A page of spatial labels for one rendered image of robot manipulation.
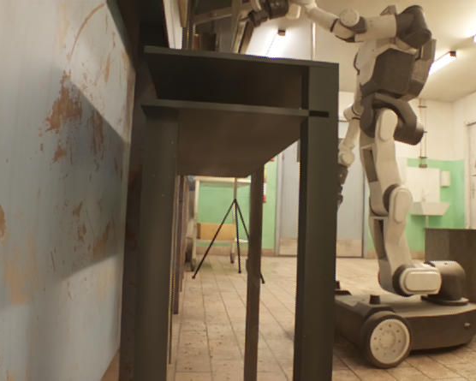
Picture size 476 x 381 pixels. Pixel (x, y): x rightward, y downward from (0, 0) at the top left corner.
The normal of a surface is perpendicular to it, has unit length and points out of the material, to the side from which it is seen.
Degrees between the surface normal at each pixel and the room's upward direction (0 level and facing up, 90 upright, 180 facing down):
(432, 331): 90
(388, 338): 90
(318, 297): 90
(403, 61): 100
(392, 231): 115
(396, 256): 90
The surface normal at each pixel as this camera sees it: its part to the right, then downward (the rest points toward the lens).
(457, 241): -0.02, -0.09
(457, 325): 0.49, -0.06
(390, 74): 0.13, 0.10
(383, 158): 0.36, 0.33
